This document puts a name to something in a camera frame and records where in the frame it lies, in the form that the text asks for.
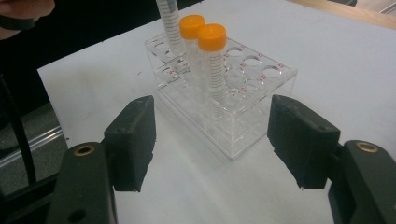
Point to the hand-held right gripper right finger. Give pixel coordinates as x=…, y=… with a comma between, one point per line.
x=302, y=140

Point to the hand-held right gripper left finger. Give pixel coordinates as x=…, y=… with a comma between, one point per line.
x=132, y=143

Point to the clear acrylic tube rack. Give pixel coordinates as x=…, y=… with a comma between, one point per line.
x=249, y=124

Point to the orange-capped clear tube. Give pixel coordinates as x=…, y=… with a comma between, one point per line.
x=170, y=28
x=211, y=37
x=191, y=26

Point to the white table board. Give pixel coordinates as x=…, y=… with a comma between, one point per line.
x=342, y=77

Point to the wooden table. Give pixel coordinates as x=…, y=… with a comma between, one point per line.
x=358, y=15

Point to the aluminium floor rail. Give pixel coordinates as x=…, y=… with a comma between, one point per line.
x=37, y=141

